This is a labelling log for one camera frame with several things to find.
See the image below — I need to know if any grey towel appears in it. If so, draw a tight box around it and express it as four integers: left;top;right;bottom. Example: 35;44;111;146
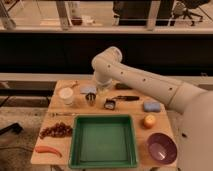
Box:
80;85;97;94

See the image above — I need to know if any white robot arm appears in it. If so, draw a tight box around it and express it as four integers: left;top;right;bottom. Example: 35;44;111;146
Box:
91;46;213;171

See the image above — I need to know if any dark red bowl on shelf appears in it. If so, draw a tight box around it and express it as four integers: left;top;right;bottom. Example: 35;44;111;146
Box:
71;17;83;26

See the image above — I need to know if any purple bowl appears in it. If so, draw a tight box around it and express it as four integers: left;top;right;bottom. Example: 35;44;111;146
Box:
147;133;178;165

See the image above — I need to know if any black rectangular block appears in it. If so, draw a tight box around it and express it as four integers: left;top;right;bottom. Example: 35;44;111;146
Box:
115;83;132;90

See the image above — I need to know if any small black square object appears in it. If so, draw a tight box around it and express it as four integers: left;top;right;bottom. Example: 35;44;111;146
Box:
104;99;116;110

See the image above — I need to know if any small metal cup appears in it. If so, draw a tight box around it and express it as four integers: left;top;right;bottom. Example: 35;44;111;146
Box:
85;93;96;106

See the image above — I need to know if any tan croissant toy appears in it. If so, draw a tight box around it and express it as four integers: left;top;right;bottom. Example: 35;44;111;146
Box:
67;81;79;88

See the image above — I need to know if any white cup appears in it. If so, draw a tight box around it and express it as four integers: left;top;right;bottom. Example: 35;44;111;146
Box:
59;87;74;105

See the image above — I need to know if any blue sponge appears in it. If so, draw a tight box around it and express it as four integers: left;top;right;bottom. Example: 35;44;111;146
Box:
143;102;161;112

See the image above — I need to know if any orange fruit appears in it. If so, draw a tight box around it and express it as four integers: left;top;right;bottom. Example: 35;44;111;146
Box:
143;115;156;129

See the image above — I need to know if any green plastic tray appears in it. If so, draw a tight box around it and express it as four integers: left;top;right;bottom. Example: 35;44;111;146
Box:
68;115;138;169

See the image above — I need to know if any bunch of red grapes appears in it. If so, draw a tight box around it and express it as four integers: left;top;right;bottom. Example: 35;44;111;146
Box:
40;122;72;139

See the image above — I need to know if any orange carrot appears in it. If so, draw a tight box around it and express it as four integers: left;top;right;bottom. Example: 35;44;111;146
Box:
34;146;62;158

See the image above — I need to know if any black office chair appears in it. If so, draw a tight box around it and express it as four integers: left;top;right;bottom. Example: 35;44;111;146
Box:
170;0;210;26

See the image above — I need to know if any black handled tool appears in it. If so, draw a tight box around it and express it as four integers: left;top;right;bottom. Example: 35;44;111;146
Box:
112;96;140;101

